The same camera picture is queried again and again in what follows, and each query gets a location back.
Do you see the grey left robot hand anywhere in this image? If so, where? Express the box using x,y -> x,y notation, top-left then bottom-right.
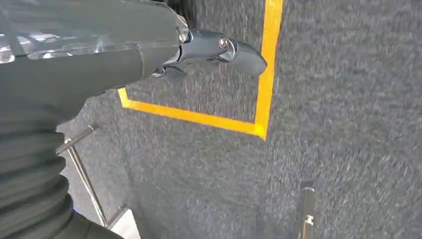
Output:
0,0 -> 268,125

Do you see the yellow floor tape strip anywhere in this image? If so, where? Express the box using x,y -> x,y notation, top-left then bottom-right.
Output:
254,0 -> 285,141
117,87 -> 266,140

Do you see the ribbed grey left arm sleeve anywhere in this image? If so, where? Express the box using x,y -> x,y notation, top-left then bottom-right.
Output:
0,112 -> 124,239

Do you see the thin metal rod frame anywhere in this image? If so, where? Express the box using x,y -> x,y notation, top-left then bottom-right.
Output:
55,125 -> 129,229

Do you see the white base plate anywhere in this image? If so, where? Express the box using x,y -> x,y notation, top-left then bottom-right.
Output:
108,208 -> 142,239

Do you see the metal post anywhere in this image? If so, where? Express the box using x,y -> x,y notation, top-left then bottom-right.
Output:
298,186 -> 317,239

